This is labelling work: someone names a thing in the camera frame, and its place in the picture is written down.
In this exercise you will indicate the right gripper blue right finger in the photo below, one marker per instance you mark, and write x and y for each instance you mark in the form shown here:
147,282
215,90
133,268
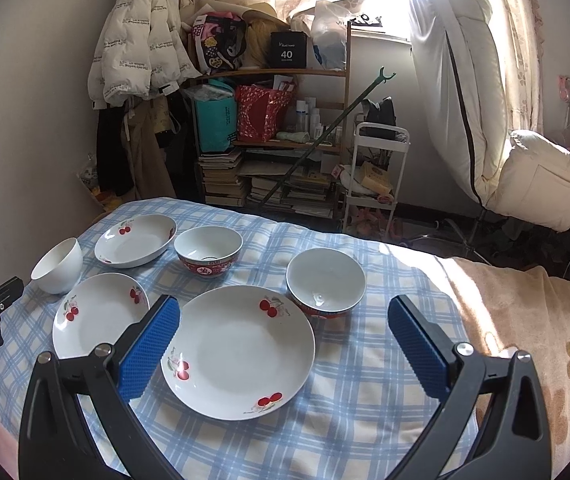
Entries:
513,441

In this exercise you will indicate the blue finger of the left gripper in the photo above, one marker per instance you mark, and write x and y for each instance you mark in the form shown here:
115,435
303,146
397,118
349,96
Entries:
10,291

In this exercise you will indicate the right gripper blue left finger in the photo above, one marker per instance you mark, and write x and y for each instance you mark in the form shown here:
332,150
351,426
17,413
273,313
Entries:
55,439

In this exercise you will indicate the plain white bowl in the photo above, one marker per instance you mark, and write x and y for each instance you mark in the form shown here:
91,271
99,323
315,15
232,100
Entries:
60,268

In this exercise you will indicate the small cherry plate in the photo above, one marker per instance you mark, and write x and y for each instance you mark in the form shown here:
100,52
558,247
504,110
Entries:
97,310

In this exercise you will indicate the deep cherry plate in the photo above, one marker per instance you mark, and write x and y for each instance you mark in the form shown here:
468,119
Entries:
135,241

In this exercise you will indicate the large cherry plate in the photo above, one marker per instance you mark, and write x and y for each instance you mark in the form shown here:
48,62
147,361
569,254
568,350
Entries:
240,352

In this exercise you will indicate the red patterned bowl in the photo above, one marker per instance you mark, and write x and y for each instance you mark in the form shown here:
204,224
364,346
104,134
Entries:
208,250
325,282

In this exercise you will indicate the beige blanket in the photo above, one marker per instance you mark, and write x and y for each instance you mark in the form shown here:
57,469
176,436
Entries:
506,310

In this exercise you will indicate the brown hanging coat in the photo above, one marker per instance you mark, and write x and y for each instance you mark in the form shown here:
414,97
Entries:
146,159

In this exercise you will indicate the blue plaid tablecloth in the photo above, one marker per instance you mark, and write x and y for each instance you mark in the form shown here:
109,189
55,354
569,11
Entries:
361,408

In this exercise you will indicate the stack of books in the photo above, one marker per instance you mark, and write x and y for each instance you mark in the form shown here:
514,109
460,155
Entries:
223,185

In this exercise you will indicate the white puffer jacket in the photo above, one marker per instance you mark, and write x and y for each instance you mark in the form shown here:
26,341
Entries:
139,54

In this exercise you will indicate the teal shopping bag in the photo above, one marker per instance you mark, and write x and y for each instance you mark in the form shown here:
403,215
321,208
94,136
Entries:
216,116

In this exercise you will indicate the white rolling cart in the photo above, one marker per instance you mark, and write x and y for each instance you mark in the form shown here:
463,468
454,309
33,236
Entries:
386,147

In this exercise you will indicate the yellow box on cart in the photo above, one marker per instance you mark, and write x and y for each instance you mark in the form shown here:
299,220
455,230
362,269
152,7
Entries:
375,179

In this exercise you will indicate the red gift bag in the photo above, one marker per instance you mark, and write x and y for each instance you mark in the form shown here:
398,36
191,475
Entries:
261,111

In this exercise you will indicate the wooden shelf unit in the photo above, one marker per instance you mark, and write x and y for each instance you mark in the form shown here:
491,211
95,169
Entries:
311,192

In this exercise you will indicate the black patterned tote bag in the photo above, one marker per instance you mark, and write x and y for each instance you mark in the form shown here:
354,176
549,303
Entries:
220,41

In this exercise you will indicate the black box marked 40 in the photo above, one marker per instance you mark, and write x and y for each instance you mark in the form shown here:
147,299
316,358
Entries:
288,49

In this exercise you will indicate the long dark reaching pole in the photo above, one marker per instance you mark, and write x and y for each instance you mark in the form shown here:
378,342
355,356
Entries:
381,78

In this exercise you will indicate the white plastic bag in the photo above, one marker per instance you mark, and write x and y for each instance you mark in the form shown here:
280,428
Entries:
329,34

